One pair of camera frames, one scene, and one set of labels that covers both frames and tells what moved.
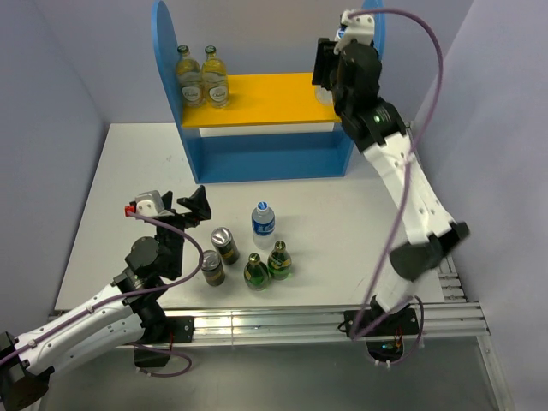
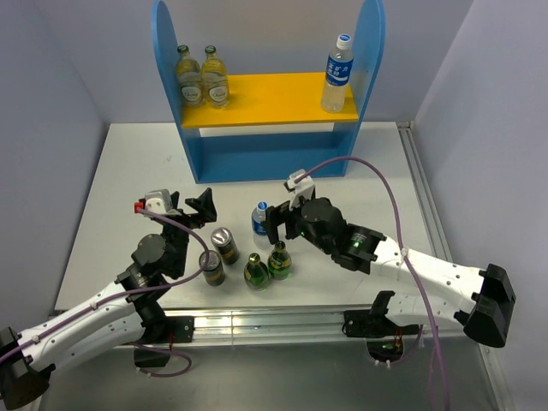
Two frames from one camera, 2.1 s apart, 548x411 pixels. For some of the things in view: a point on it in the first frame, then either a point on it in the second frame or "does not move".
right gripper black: (324, 60) -> (277, 215)
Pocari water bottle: (263, 226) does not move
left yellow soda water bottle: (188, 73) does not move
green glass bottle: (279, 262) does not move
